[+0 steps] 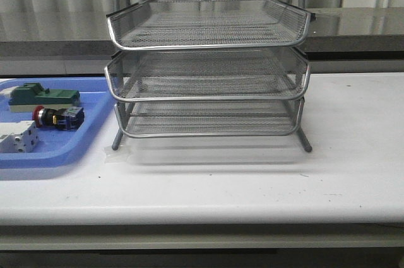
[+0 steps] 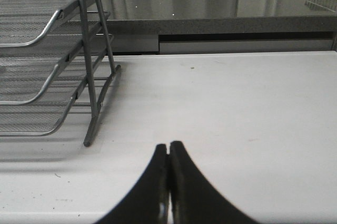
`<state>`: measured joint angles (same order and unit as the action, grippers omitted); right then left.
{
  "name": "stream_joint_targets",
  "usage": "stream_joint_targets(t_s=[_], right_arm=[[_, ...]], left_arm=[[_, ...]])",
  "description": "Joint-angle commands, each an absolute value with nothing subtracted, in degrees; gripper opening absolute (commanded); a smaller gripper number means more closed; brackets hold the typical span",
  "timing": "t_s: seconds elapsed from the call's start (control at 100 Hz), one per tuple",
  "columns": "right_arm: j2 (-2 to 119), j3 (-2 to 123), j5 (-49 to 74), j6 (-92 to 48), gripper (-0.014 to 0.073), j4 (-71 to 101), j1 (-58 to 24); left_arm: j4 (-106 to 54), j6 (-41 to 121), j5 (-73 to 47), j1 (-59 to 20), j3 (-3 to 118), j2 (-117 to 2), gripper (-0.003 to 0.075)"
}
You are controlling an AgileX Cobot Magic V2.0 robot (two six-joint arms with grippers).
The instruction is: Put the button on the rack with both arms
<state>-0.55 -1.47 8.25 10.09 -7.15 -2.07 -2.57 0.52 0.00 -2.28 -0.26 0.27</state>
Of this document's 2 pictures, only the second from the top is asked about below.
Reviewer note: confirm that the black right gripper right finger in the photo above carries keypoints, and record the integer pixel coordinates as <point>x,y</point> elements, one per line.
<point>194,199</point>

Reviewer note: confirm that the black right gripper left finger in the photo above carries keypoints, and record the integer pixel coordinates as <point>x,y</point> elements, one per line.
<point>148,200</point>

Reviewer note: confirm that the mesh tray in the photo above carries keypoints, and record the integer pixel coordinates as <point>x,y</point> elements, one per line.
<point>44,116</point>
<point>48,77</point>
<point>27,22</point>

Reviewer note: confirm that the grey stone counter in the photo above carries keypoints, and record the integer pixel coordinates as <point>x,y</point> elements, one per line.
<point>221,26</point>

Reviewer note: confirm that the grey metal rack frame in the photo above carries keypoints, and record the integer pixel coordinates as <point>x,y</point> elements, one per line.
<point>96,101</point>

